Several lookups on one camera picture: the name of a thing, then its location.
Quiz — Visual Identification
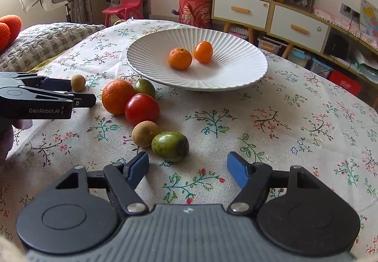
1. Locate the colourful map poster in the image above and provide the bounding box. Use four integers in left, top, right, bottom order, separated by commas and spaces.
359, 0, 378, 40

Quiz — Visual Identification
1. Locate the red plastic chair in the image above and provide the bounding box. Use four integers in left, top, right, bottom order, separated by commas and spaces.
103, 0, 143, 27

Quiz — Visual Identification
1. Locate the green fruit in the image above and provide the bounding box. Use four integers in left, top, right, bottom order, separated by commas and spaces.
151, 131, 189, 162
133, 79, 156, 98

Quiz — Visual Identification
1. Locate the white ribbed plate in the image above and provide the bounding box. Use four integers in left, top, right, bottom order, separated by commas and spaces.
126, 27, 268, 91

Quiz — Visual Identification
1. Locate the red decorated bucket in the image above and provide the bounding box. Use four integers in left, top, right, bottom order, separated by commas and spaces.
172, 0, 212, 29

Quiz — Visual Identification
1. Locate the person left hand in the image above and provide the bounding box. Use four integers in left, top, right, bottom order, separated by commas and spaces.
0, 118, 33, 166

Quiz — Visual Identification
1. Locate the orange plush toy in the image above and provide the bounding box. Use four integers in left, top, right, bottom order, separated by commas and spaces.
0, 15, 22, 52

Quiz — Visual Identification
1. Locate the mandarin with stem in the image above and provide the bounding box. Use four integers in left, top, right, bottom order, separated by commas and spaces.
168, 48, 192, 71

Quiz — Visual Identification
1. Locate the floral tablecloth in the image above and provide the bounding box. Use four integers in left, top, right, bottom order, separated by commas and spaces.
0, 19, 378, 256

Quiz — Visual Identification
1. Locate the red storage box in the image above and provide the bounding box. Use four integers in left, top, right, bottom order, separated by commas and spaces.
328, 70, 362, 96

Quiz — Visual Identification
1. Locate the red tomato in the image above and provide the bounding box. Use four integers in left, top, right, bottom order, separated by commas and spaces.
125, 93, 160, 126

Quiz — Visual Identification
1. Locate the smooth small orange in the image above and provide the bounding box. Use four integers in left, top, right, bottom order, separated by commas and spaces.
193, 42, 213, 64

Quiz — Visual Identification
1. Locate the large orange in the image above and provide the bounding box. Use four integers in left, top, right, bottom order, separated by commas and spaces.
101, 79, 137, 116

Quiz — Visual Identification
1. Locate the wooden cabinet with drawers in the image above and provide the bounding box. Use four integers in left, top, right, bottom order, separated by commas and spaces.
211, 0, 377, 88

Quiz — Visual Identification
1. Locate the brown longan fruit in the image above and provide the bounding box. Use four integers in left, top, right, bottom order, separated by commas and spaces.
131, 121, 161, 148
70, 75, 86, 93

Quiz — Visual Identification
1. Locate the grey knitted blanket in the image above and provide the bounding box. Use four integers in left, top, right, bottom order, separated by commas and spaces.
0, 22, 105, 72

